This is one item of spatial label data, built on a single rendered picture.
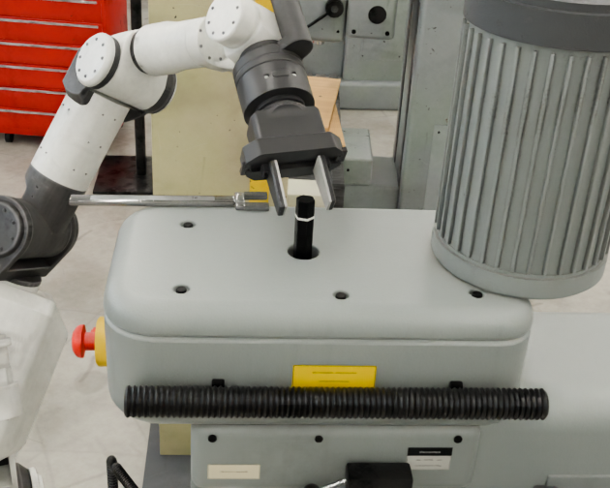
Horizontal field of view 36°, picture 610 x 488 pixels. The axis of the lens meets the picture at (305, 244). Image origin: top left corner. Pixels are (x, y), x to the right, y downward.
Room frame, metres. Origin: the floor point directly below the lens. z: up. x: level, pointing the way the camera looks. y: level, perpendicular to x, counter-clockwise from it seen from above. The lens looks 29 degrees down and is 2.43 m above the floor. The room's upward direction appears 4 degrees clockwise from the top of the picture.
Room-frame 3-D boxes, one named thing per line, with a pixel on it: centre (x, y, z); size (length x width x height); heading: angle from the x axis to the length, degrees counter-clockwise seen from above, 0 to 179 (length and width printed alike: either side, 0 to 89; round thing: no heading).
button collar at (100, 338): (0.92, 0.23, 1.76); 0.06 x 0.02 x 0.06; 5
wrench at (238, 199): (1.04, 0.17, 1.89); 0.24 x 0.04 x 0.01; 97
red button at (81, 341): (0.92, 0.25, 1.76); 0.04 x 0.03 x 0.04; 5
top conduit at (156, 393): (0.80, -0.05, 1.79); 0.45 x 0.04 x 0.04; 95
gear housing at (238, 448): (0.95, -0.04, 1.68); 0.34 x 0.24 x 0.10; 95
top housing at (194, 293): (0.95, -0.01, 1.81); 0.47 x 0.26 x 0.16; 95
